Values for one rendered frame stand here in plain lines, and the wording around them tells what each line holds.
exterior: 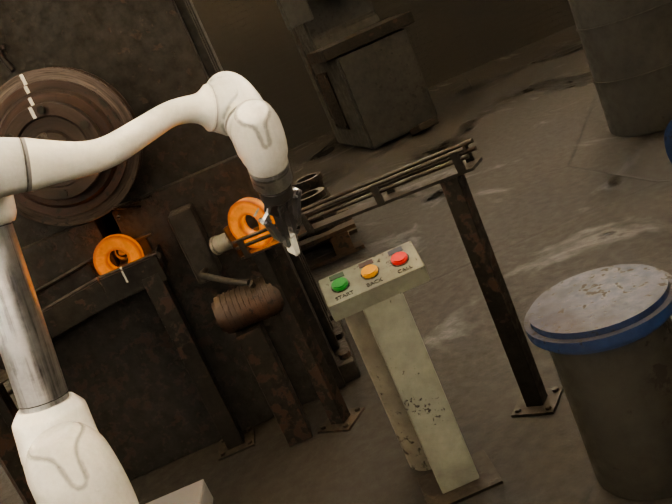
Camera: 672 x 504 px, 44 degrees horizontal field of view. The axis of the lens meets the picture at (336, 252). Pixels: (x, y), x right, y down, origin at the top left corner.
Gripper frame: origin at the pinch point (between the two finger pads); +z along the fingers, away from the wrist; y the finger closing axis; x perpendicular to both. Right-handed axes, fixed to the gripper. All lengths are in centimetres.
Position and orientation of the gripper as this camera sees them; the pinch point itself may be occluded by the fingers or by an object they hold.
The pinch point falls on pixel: (291, 242)
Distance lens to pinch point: 197.9
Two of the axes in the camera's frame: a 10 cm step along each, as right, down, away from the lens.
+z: 1.5, 6.4, 7.5
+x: 7.6, 4.1, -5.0
